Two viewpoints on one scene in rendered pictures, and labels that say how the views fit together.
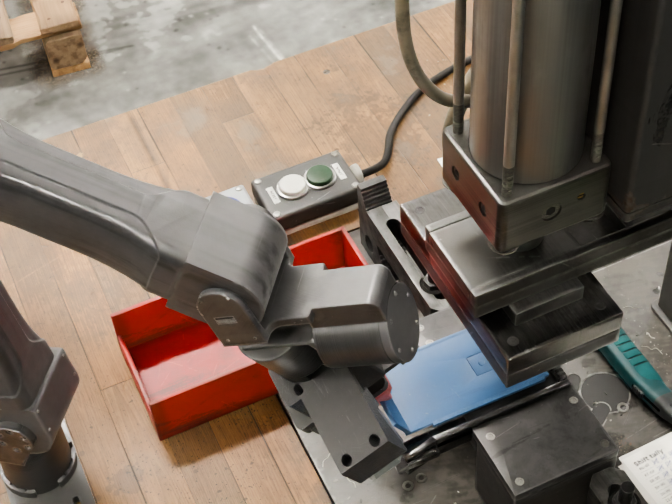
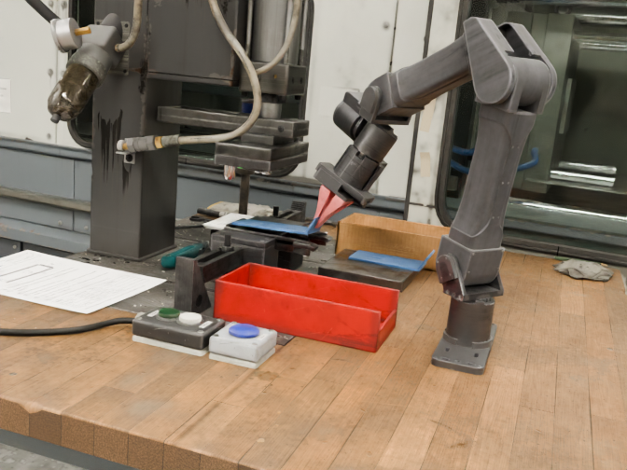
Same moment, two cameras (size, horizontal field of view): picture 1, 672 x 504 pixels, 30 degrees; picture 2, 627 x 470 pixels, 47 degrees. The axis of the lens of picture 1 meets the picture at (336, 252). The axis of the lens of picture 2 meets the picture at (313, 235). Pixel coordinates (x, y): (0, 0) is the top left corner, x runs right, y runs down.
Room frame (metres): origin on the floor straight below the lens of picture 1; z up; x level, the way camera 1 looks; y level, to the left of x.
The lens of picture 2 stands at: (1.56, 0.73, 1.27)
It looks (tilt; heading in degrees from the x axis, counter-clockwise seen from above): 13 degrees down; 219
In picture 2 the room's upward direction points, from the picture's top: 5 degrees clockwise
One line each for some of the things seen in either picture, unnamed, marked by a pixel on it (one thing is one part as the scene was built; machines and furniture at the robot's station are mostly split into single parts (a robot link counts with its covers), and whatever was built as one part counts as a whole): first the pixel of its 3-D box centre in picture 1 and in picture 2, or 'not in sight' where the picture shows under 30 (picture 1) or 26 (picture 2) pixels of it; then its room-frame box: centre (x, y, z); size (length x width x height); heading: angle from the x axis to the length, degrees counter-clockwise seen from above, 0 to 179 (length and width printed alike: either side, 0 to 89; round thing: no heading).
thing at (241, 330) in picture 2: not in sight; (243, 334); (0.92, 0.11, 0.93); 0.04 x 0.04 x 0.02
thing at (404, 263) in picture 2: not in sight; (392, 254); (0.40, 0.00, 0.93); 0.15 x 0.07 x 0.03; 110
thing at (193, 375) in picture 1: (255, 329); (307, 304); (0.76, 0.09, 0.93); 0.25 x 0.12 x 0.06; 111
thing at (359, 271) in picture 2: not in sight; (371, 269); (0.45, -0.02, 0.91); 0.17 x 0.16 x 0.02; 21
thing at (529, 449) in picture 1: (507, 387); (261, 230); (0.63, -0.14, 0.98); 0.20 x 0.10 x 0.01; 21
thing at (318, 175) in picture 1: (320, 179); (169, 318); (0.96, 0.01, 0.93); 0.03 x 0.03 x 0.02
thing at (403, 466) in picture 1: (431, 445); (311, 235); (0.58, -0.07, 0.98); 0.07 x 0.02 x 0.01; 111
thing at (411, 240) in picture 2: not in sight; (401, 243); (0.29, -0.06, 0.93); 0.25 x 0.13 x 0.08; 111
